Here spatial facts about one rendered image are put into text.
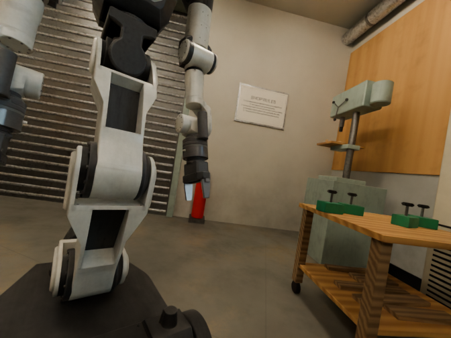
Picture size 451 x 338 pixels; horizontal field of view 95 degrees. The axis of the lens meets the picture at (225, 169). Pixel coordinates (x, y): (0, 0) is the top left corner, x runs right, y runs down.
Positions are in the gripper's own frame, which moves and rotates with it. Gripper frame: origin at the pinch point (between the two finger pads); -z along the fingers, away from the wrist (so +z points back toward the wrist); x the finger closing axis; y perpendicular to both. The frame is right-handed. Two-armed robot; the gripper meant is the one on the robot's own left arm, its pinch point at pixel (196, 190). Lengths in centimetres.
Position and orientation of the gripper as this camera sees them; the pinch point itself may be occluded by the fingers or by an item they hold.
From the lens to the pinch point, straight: 71.2
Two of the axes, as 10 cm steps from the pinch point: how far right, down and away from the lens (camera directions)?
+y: 7.5, 0.8, 6.5
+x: 6.5, -1.8, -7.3
